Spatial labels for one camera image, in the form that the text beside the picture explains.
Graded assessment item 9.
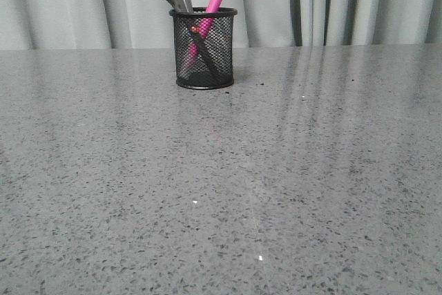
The pink pen with clear cap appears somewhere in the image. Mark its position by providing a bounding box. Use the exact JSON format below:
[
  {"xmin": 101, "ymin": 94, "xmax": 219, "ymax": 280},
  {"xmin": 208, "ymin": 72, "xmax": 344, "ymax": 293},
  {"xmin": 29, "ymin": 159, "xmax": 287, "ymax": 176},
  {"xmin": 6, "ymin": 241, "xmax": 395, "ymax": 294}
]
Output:
[{"xmin": 185, "ymin": 0, "xmax": 222, "ymax": 70}]

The black mesh pen cup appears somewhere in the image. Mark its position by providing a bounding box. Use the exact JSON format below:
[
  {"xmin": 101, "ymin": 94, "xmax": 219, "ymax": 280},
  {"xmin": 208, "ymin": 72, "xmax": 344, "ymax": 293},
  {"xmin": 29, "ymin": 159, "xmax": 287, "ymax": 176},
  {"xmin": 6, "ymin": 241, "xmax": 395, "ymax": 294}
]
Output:
[{"xmin": 169, "ymin": 7, "xmax": 238, "ymax": 90}]

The grey pleated curtain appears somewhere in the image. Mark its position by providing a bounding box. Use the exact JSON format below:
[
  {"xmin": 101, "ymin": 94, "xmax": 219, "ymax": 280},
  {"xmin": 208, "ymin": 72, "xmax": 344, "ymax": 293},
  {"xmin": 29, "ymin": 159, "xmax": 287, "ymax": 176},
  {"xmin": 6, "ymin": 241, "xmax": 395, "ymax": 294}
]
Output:
[{"xmin": 1, "ymin": 0, "xmax": 441, "ymax": 50}]

